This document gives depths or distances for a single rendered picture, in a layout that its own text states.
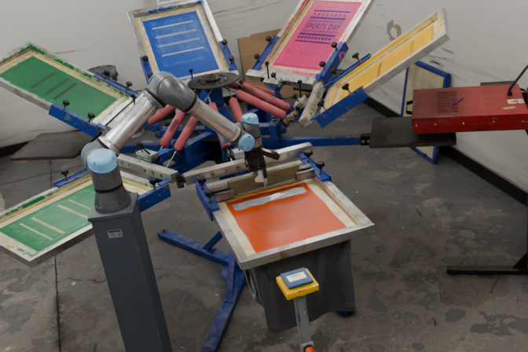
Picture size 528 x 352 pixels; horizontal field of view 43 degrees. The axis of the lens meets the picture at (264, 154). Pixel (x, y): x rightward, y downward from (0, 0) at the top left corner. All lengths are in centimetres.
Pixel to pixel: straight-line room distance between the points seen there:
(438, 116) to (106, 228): 177
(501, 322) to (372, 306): 70
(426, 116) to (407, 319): 114
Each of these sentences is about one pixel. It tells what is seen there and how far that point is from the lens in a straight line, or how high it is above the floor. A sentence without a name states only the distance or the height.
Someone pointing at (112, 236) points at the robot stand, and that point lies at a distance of 286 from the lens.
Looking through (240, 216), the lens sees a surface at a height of 95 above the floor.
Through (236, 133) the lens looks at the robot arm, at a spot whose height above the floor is 136.
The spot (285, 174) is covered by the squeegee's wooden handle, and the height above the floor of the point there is 103.
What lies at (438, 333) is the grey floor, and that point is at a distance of 384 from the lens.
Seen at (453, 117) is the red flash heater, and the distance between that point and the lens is 358.
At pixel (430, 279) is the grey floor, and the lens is 424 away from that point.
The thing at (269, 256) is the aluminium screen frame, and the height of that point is 98.
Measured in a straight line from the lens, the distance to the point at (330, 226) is 292.
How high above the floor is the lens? 242
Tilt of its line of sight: 23 degrees down
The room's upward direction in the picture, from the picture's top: 8 degrees counter-clockwise
